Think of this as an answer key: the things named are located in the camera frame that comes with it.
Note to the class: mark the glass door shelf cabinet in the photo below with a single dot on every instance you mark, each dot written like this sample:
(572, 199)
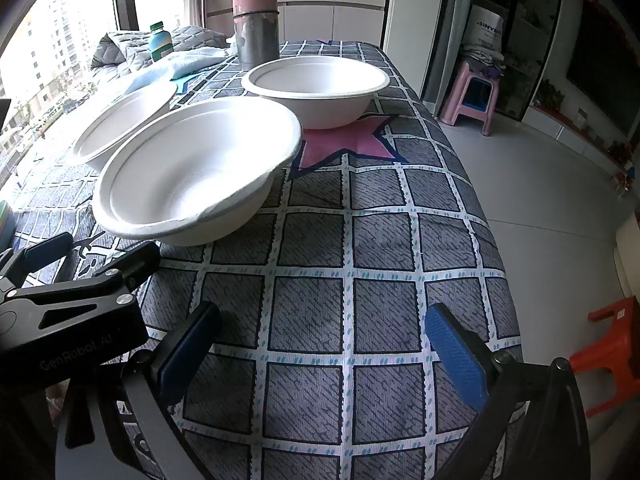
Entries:
(530, 20)

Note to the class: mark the green capped bottle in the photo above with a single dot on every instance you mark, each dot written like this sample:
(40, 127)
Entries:
(161, 45)

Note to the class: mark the folded cloths pile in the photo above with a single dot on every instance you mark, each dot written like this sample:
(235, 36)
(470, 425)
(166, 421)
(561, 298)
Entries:
(480, 57)

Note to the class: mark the white paper bowl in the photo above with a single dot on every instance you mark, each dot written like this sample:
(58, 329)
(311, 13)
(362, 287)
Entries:
(125, 120)
(315, 80)
(200, 175)

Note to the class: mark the light blue towel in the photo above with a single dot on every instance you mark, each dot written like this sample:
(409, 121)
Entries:
(190, 60)

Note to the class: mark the grey and pink pillar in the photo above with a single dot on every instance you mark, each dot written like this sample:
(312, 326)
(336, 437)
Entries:
(255, 20)

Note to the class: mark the white cabinet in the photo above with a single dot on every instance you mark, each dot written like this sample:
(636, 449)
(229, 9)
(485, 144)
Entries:
(320, 15)

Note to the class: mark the cream round bin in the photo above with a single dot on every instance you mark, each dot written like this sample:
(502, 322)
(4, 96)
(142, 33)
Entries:
(629, 260)

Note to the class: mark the pink plastic stool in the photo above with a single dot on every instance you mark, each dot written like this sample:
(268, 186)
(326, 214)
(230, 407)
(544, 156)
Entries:
(465, 90)

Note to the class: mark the grey quilted blanket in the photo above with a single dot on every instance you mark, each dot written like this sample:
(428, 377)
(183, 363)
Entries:
(130, 42)

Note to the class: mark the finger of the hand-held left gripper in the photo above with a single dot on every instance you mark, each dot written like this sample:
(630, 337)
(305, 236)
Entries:
(137, 262)
(45, 255)

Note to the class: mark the white television console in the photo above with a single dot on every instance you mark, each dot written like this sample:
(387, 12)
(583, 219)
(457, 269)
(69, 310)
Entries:
(565, 130)

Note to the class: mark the white printed bag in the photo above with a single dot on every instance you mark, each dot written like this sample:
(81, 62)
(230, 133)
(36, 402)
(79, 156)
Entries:
(487, 30)

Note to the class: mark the dark television screen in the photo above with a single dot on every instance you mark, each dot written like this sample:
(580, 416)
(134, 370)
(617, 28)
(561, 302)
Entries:
(605, 60)

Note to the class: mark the red plastic stool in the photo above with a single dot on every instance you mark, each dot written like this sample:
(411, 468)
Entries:
(610, 355)

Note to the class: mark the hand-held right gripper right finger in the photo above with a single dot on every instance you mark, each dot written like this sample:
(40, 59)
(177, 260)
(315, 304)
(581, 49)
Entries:
(455, 355)

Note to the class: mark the grey checked star tablecloth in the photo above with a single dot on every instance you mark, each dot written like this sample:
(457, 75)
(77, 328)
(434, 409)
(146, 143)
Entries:
(320, 310)

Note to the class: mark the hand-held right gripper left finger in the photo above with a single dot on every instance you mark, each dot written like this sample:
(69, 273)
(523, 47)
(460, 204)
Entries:
(185, 355)

